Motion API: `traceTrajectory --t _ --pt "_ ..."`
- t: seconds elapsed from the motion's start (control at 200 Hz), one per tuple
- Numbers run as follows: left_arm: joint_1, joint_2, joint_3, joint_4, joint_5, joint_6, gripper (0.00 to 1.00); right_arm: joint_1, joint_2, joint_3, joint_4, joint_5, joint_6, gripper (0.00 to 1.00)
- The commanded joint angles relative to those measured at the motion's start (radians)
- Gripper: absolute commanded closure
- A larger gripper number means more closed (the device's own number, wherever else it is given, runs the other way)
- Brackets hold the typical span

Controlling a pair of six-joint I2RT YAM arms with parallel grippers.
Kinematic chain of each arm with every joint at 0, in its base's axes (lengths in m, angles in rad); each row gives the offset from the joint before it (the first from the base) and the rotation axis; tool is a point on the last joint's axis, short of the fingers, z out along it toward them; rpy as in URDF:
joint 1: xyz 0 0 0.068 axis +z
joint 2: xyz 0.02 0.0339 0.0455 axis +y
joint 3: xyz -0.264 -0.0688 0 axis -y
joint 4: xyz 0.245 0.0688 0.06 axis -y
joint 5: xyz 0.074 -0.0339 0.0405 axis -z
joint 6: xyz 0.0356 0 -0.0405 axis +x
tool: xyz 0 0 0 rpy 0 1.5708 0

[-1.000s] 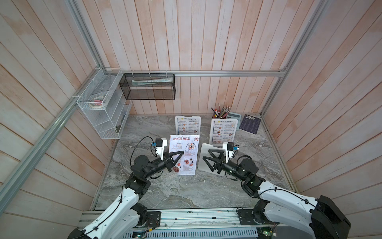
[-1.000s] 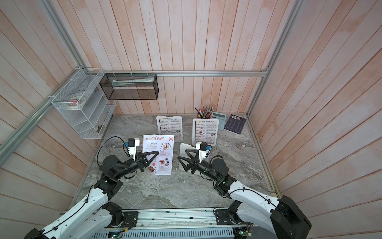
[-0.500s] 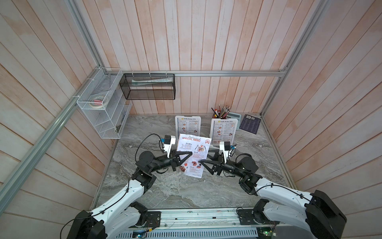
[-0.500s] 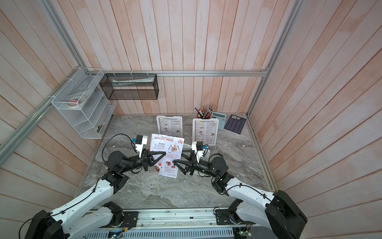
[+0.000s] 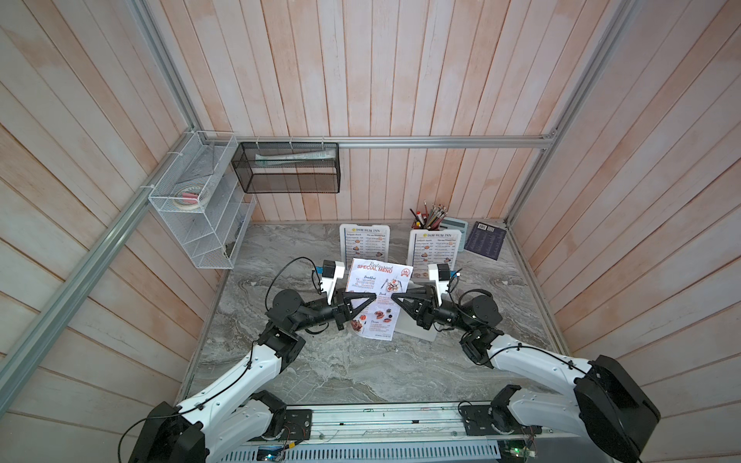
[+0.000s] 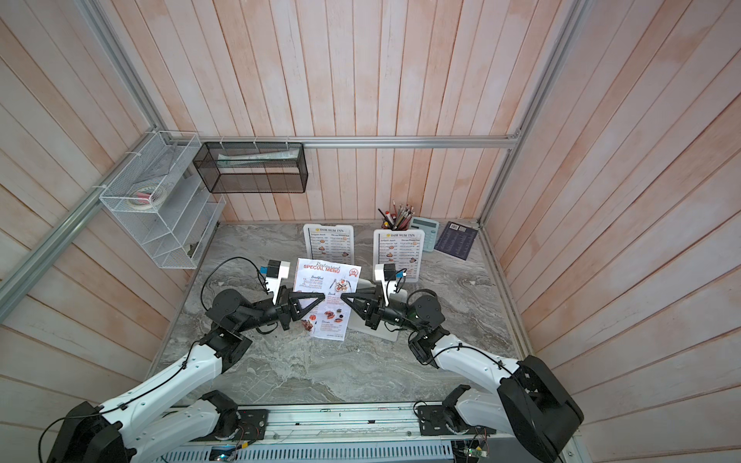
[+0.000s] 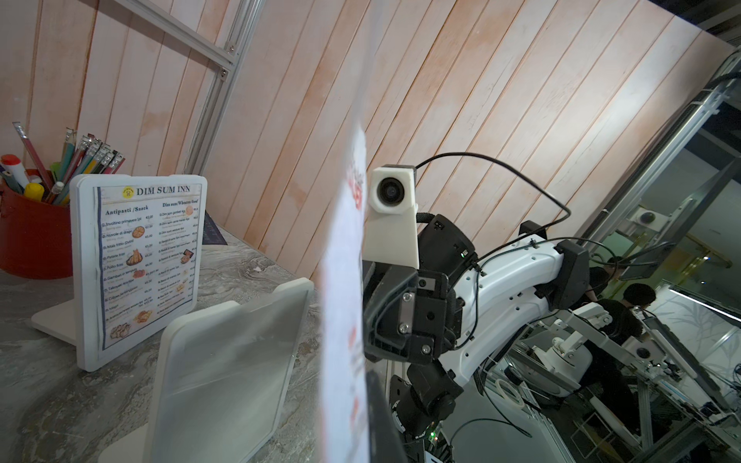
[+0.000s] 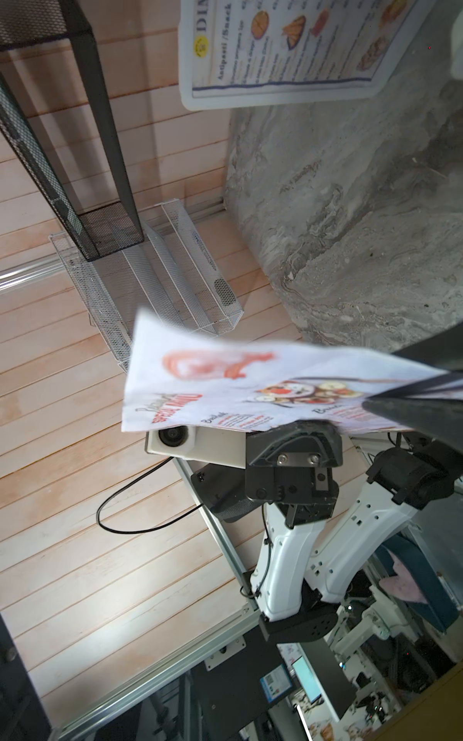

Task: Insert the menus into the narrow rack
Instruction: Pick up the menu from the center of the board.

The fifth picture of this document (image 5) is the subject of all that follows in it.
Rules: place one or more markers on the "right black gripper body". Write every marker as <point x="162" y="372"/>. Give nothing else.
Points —
<point x="452" y="319"/>

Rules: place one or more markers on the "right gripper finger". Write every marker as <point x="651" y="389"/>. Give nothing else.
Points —
<point x="422" y="318"/>
<point x="415" y="302"/>

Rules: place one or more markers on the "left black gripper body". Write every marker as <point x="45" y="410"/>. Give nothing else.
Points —
<point x="317" y="314"/>

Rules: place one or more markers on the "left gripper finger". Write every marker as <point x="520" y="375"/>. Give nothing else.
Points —
<point x="355" y="302"/>
<point x="346" y="314"/>

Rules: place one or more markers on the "white narrow rack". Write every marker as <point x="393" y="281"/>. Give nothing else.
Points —
<point x="434" y="249"/>
<point x="407" y="326"/>
<point x="365" y="243"/>

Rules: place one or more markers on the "red white menu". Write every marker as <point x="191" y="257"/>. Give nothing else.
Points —
<point x="378" y="320"/>

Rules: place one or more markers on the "dim sum menu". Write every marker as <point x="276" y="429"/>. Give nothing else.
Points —
<point x="434" y="249"/>
<point x="365" y="243"/>

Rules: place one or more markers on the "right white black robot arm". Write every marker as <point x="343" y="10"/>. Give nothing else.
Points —
<point x="595" y="399"/>

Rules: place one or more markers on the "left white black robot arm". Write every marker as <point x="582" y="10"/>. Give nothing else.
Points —
<point x="234" y="409"/>

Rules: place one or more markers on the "red pen cup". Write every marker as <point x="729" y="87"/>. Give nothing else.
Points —
<point x="429" y="218"/>

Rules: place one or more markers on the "grey desk calculator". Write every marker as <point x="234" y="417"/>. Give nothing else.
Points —
<point x="452" y="224"/>

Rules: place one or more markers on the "dark purple card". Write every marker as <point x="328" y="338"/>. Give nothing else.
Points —
<point x="486" y="240"/>

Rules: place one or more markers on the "paper inside black basket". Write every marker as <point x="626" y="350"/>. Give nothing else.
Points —
<point x="321" y="158"/>

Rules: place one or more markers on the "tape roll on shelf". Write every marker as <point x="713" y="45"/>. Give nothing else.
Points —
<point x="191" y="198"/>

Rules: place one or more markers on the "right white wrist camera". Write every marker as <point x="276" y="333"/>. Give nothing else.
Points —
<point x="442" y="277"/>

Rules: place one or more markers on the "aluminium front rail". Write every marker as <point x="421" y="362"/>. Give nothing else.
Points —
<point x="437" y="420"/>

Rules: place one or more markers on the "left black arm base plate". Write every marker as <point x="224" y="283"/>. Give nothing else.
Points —
<point x="291" y="425"/>

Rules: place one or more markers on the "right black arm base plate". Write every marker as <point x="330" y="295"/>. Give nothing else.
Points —
<point x="484" y="420"/>

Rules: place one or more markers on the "black mesh wall basket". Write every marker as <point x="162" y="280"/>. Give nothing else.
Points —
<point x="292" y="180"/>

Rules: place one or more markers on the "white wire wall shelf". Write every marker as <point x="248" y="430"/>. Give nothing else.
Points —
<point x="211" y="236"/>

